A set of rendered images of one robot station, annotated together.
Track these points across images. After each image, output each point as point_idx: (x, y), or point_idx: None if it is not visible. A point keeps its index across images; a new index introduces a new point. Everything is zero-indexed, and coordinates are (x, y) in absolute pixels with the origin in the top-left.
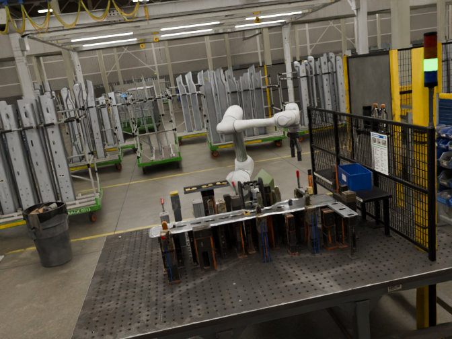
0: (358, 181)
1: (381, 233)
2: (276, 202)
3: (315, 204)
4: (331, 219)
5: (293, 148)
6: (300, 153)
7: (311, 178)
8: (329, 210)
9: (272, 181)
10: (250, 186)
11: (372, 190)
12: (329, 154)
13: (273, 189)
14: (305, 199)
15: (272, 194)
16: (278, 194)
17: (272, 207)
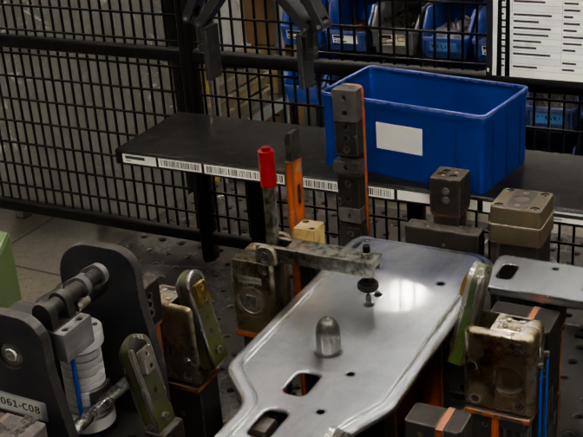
0: (501, 138)
1: (566, 335)
2: (212, 362)
3: (444, 305)
4: (554, 355)
5: (214, 27)
6: (317, 38)
7: (301, 177)
8: (530, 310)
9: (7, 250)
10: (91, 322)
11: (546, 167)
12: (117, 59)
13: (15, 294)
14: (481, 294)
15: (164, 327)
16: (207, 316)
17: (267, 405)
